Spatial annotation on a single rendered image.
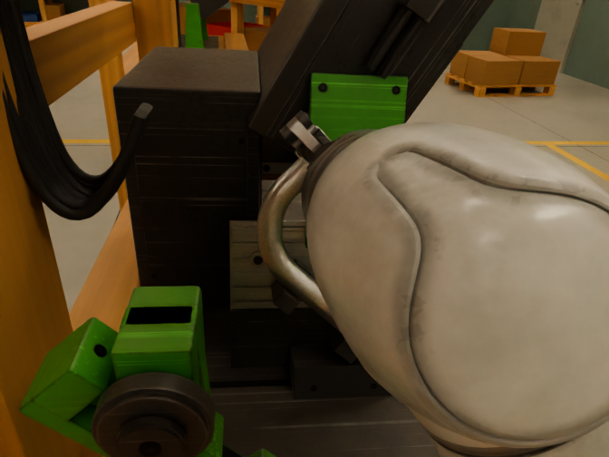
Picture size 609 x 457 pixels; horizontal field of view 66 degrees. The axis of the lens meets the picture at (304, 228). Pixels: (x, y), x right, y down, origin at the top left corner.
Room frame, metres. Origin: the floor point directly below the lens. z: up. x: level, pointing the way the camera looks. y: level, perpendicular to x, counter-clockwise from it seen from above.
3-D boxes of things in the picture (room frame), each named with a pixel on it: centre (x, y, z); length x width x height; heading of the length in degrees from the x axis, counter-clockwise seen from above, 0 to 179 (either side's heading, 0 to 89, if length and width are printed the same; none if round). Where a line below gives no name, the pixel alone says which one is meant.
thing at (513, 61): (6.74, -2.54, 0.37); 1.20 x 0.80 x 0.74; 109
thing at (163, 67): (0.73, 0.17, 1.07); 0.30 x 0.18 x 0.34; 8
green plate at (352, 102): (0.57, -0.05, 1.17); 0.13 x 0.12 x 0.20; 8
